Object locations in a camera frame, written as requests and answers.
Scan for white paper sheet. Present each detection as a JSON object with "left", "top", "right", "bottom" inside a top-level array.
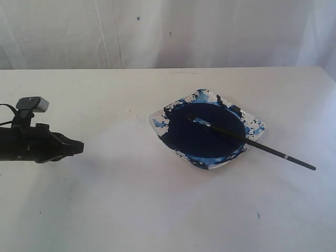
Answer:
[{"left": 64, "top": 118, "right": 257, "bottom": 251}]

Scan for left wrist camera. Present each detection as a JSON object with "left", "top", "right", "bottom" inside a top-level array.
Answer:
[{"left": 16, "top": 97, "right": 49, "bottom": 112}]

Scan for white square paint dish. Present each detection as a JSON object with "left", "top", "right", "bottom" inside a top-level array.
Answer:
[{"left": 149, "top": 89, "right": 266, "bottom": 170}]

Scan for black left camera cable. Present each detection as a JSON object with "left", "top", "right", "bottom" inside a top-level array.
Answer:
[{"left": 0, "top": 103, "right": 19, "bottom": 127}]

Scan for black paintbrush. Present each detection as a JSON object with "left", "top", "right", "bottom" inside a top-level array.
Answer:
[{"left": 188, "top": 117, "right": 317, "bottom": 171}]

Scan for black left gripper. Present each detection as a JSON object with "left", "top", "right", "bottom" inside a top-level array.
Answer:
[{"left": 1, "top": 123, "right": 84, "bottom": 164}]

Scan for white backdrop cloth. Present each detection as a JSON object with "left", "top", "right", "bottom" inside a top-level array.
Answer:
[{"left": 1, "top": 1, "right": 335, "bottom": 69}]

